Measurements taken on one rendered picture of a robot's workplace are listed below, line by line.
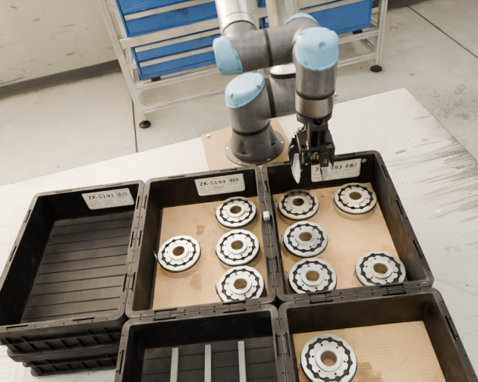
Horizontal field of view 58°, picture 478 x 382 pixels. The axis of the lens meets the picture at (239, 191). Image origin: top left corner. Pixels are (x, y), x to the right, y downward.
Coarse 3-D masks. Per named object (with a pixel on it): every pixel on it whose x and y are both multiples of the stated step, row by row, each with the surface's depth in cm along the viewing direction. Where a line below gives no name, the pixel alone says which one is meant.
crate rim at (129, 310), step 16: (176, 176) 111; (192, 176) 111; (256, 176) 107; (144, 192) 109; (144, 208) 105; (144, 224) 101; (272, 272) 87; (128, 288) 89; (272, 288) 84; (128, 304) 86; (208, 304) 84; (224, 304) 84; (240, 304) 83; (256, 304) 82; (272, 304) 83
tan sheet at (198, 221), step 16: (176, 208) 117; (192, 208) 116; (208, 208) 116; (256, 208) 113; (176, 224) 113; (192, 224) 112; (208, 224) 112; (256, 224) 110; (160, 240) 110; (208, 240) 108; (208, 256) 104; (160, 272) 103; (208, 272) 101; (224, 272) 101; (160, 288) 100; (176, 288) 99; (192, 288) 99; (208, 288) 98; (240, 288) 97; (160, 304) 97; (176, 304) 96; (192, 304) 96
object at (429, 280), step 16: (384, 176) 102; (400, 208) 96; (272, 224) 96; (272, 240) 93; (416, 240) 88; (272, 256) 90; (416, 256) 86; (352, 288) 82; (368, 288) 82; (384, 288) 81; (400, 288) 81
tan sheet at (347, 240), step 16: (320, 192) 115; (320, 208) 110; (320, 224) 107; (336, 224) 106; (352, 224) 106; (368, 224) 105; (384, 224) 104; (336, 240) 103; (352, 240) 102; (368, 240) 102; (384, 240) 101; (336, 256) 100; (352, 256) 99; (288, 272) 98; (336, 272) 97; (352, 272) 96; (288, 288) 95
